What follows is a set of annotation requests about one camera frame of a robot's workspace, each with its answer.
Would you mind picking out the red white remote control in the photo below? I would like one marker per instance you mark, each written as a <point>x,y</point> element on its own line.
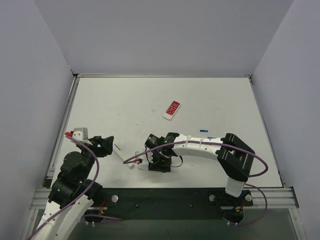
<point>171,110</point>

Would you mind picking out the grey white remote control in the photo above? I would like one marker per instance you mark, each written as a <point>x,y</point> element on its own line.
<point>144,166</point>

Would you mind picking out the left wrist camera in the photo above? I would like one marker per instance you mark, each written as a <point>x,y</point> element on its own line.
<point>80,134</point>

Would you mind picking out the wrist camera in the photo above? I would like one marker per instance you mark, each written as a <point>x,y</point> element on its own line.
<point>145,158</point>
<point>80,134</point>

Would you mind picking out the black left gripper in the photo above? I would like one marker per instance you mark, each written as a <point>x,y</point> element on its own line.
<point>99,145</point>

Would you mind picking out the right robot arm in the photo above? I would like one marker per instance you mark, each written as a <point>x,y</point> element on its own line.
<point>235,157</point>

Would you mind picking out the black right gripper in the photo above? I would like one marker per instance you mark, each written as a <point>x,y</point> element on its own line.
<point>158,164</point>

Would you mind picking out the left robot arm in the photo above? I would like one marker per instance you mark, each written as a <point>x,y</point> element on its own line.
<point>73,192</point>

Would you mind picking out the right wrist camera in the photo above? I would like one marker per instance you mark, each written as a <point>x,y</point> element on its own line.
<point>145,158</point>

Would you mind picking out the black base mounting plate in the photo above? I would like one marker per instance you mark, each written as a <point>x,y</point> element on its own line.
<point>205,203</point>

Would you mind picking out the aluminium table frame rail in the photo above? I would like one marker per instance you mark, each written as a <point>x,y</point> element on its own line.
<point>132,107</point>

